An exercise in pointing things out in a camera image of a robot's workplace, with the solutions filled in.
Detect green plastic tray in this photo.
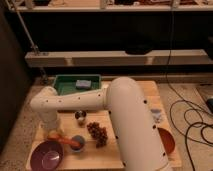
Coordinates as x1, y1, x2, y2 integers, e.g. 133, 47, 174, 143
53, 74, 101, 95

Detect blue crumpled cloth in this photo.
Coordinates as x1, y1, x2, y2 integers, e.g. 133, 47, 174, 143
151, 109, 163, 123

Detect purple bowl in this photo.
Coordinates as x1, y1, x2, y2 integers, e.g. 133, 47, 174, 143
30, 141, 63, 171

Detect bunch of dark grapes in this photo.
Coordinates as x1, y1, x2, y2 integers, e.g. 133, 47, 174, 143
87, 122, 108, 148

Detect small metal cup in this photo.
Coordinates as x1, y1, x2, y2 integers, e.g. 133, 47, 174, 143
75, 110, 87, 125

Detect black hanging cable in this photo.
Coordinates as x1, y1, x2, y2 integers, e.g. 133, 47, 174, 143
167, 0, 176, 76

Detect yellow red apple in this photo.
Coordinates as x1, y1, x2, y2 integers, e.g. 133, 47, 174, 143
48, 134, 61, 141

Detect orange carrot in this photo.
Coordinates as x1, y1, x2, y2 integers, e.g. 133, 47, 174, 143
59, 138, 81, 147

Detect black floor cables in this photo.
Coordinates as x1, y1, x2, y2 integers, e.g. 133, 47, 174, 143
166, 83, 213, 171

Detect metal diagonal pole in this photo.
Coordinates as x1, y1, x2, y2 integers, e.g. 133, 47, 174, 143
5, 0, 48, 84

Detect blue sponge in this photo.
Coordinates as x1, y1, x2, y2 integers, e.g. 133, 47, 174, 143
76, 80, 92, 89

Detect red bowl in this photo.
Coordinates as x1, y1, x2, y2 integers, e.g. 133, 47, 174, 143
158, 128, 175, 154

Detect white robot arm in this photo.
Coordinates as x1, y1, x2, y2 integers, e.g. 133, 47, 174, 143
30, 77, 173, 171

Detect white lower shelf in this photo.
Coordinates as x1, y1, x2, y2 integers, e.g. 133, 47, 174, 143
25, 49, 213, 68

